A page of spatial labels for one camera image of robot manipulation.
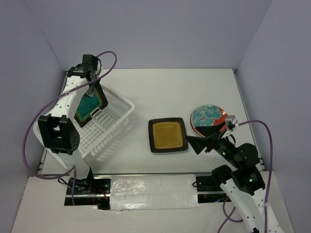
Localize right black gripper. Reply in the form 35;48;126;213
184;120;241;166

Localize teal square plate black rim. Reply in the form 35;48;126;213
74;83;108;128

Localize large red floral round plate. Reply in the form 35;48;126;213
190;104;228;127

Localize yellow square plate black rim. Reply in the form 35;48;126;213
148;117;188;153

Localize small red floral round plate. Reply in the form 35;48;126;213
190;117;205;137

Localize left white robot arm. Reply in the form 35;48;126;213
34;54;108;194

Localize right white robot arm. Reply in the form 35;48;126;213
186;123;283;233

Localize white plastic dish rack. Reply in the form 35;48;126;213
33;83;136;165

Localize silver foil tape patch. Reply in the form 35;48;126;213
109;174;199;210

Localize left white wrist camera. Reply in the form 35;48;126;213
97;61;103;74

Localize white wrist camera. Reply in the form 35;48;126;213
222;115;239;137
97;61;103;74

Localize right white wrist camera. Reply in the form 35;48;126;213
222;115;239;137

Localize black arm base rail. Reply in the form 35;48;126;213
62;174;230;211

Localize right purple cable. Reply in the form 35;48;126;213
217;120;273;233

